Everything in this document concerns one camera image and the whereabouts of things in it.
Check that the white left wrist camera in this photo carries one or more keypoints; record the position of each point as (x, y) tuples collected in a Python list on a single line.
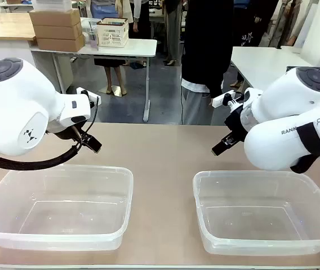
[(88, 95)]

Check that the person in dark printed clothes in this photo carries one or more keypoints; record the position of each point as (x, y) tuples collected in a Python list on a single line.
[(247, 25)]

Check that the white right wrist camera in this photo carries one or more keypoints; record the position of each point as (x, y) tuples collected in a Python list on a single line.
[(227, 99)]

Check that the white table with grey legs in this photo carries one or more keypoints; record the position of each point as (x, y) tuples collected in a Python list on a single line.
[(126, 47)]

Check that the person in black top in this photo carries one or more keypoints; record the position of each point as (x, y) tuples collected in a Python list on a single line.
[(202, 50)]

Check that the clear cup with purple drink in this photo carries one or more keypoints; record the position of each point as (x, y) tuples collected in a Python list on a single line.
[(93, 39)]

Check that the brown cardboard box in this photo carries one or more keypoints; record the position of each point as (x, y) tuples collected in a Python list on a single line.
[(57, 31), (58, 43), (54, 18)]

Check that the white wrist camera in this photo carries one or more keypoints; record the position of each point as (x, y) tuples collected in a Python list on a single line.
[(227, 99), (88, 95)]

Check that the light wooden desk top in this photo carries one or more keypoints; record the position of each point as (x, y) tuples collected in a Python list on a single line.
[(5, 26)]

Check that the person in black skirt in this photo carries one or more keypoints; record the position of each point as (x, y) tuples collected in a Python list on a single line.
[(109, 11)]

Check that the cream plastic lattice basket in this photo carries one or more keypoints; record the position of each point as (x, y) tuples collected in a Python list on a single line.
[(112, 33)]

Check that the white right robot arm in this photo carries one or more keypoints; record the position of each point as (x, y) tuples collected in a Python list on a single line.
[(292, 112)]

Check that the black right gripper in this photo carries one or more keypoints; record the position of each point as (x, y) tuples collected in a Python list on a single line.
[(237, 123)]

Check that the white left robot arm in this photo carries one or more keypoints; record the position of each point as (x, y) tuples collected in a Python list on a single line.
[(16, 107)]

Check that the clear plastic bin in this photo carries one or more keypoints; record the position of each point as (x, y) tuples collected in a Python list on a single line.
[(55, 208), (264, 213)]

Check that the person in beige trousers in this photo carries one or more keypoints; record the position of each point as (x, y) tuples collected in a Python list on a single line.
[(174, 31)]

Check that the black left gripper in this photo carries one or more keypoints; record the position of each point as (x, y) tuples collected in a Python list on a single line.
[(68, 134)]

